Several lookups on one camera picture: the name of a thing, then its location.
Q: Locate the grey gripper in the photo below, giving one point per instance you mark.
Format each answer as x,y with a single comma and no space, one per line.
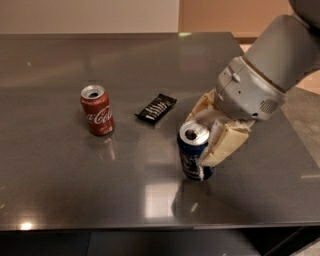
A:
248,90

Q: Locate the blue Pepsi can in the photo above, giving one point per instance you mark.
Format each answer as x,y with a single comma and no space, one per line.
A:
192,139

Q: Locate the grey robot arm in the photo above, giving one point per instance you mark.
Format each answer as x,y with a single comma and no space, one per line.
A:
287,51

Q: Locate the red Coca-Cola can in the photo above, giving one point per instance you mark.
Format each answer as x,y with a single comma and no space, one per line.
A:
96,105

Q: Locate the black snack bar wrapper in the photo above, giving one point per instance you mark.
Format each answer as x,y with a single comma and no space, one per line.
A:
156,109

